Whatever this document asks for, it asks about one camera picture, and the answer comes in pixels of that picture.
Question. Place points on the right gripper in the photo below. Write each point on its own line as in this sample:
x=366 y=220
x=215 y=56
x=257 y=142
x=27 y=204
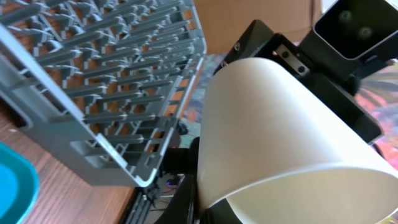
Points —
x=330 y=77

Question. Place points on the pale green white cup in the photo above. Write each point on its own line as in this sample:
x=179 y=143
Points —
x=277 y=154

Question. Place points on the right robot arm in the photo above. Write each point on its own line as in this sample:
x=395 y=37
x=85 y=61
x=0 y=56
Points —
x=180 y=174

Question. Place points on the grey dishwasher rack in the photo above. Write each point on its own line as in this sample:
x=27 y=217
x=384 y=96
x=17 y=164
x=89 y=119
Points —
x=101 y=84

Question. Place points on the teal serving tray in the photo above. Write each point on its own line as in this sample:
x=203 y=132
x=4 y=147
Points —
x=19 y=186

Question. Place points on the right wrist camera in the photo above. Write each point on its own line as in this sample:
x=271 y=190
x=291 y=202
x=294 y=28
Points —
x=354 y=27

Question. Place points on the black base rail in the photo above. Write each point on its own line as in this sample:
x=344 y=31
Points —
x=139 y=205

